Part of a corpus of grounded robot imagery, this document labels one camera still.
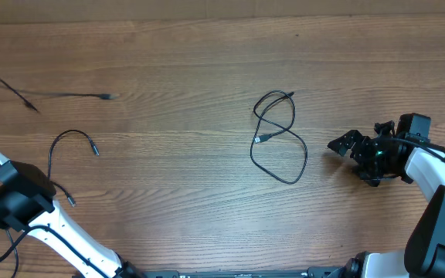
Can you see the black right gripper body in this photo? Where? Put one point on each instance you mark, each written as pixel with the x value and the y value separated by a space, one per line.
pixel 374 163

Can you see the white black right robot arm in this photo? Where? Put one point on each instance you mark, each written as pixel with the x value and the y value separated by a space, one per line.
pixel 424 254

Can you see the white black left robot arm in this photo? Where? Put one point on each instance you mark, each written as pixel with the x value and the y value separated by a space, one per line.
pixel 28 205

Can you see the brown cardboard wall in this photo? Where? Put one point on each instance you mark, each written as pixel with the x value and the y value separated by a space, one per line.
pixel 40 11

